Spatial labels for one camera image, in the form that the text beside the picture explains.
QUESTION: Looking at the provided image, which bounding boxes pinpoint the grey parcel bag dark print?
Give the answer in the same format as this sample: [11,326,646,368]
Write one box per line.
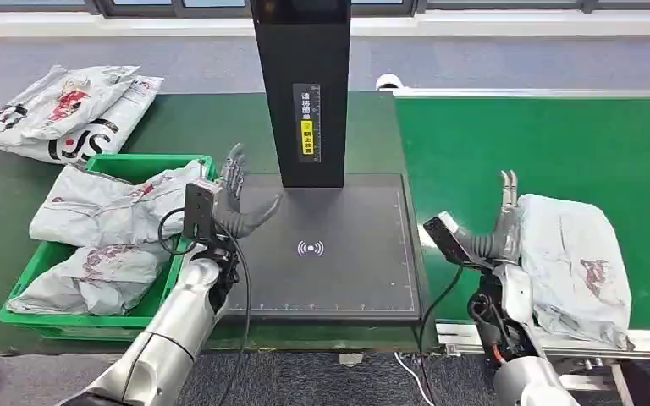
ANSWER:
[6,242,173,317]

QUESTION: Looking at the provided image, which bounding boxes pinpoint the grey parcel with red print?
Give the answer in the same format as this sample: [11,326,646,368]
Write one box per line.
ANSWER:
[0,64,140,142]

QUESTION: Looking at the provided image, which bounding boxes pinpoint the white parcel with black letters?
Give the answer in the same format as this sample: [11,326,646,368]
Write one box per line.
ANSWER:
[0,74,165,167]

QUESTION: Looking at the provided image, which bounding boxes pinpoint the black scale platform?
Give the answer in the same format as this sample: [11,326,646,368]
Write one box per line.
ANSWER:
[221,172,423,324]

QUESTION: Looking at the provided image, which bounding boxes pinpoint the grey parcel bag red print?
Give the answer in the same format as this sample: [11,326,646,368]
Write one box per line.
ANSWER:
[29,159,207,250]

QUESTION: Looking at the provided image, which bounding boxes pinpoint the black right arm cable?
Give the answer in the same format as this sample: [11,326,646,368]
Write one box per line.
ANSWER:
[417,263,465,406]

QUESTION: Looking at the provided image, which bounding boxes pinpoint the black and yellow label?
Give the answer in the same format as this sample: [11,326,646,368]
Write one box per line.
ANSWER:
[291,82,322,164]

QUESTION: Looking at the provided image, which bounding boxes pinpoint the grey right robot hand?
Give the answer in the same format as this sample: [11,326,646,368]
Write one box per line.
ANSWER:
[466,170,523,263]

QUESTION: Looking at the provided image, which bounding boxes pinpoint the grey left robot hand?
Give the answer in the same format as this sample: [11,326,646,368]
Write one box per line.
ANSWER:
[214,142,284,240]

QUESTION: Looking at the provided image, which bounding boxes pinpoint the green plastic crate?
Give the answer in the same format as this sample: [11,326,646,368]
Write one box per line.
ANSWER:
[0,154,218,343]

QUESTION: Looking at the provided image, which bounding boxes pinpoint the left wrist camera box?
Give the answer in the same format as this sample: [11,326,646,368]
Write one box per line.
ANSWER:
[183,178,223,245]

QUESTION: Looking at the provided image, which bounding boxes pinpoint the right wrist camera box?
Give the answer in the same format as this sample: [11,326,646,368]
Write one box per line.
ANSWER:
[422,211,476,268]

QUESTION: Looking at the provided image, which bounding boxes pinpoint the green conveyor belt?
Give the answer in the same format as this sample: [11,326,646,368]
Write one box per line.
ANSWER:
[394,96,650,332]

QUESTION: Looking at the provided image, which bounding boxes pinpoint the metal bracket under conveyor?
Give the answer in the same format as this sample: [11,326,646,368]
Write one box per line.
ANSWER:
[554,358,625,394]

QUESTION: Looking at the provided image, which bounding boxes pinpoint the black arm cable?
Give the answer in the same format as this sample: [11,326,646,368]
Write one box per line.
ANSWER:
[417,263,465,406]
[157,207,254,406]

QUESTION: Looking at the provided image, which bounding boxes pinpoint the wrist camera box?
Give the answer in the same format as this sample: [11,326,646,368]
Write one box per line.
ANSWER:
[422,211,476,268]
[183,178,223,245]

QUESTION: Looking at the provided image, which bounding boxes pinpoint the black scanner pillar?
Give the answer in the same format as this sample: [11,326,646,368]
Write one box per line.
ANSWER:
[249,0,354,189]

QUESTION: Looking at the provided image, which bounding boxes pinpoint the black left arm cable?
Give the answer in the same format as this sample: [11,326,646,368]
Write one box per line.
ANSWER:
[157,207,254,406]

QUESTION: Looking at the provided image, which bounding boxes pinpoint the white floor cable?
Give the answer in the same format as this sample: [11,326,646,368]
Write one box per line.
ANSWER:
[394,351,436,406]

